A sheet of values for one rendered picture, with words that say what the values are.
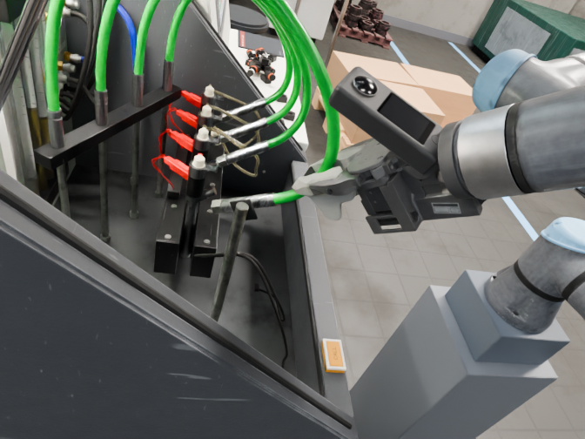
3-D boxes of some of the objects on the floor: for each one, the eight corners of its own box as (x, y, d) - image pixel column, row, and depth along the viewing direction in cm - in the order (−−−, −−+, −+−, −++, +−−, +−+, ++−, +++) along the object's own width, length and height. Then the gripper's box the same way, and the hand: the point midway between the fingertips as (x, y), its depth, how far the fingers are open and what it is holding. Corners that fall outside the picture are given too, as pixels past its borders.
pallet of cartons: (438, 123, 397) (464, 76, 367) (485, 181, 333) (521, 131, 304) (310, 100, 358) (327, 46, 328) (335, 161, 294) (359, 100, 264)
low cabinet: (575, 77, 709) (612, 27, 657) (659, 137, 570) (714, 80, 517) (467, 47, 655) (497, -10, 602) (529, 105, 515) (575, 39, 463)
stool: (276, 106, 332) (299, 18, 289) (258, 145, 283) (283, 46, 240) (202, 82, 329) (214, -11, 286) (171, 117, 280) (180, 11, 237)
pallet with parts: (371, 22, 613) (380, -6, 590) (391, 50, 533) (404, 20, 510) (325, 9, 595) (332, -20, 571) (339, 37, 515) (349, 4, 491)
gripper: (472, 239, 36) (302, 247, 52) (502, 173, 42) (341, 199, 58) (435, 155, 33) (266, 192, 49) (474, 97, 39) (312, 145, 55)
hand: (304, 175), depth 51 cm, fingers closed
